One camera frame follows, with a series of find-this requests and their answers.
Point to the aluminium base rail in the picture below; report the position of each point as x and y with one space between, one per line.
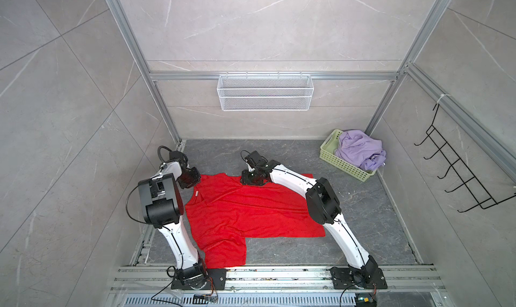
280 285

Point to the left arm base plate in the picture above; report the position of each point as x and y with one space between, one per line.
215 279

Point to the red t-shirt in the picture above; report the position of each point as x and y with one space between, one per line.
223 214

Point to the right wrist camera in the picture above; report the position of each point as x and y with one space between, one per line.
254 160

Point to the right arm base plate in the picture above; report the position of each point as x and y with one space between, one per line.
350 278

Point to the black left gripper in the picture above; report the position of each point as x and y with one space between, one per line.
195 179

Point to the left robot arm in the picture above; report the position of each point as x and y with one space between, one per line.
163 208

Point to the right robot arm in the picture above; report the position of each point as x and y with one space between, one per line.
324 208

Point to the black wire hook rack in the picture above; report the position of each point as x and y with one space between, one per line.
482 198

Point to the white wire mesh basket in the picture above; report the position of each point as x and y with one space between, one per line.
279 92

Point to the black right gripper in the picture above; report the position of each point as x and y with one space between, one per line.
244 179

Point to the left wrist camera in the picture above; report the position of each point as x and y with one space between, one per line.
179 157

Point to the purple t-shirt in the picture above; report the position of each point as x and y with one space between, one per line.
358 149

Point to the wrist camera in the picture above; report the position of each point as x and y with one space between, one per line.
254 160
179 157

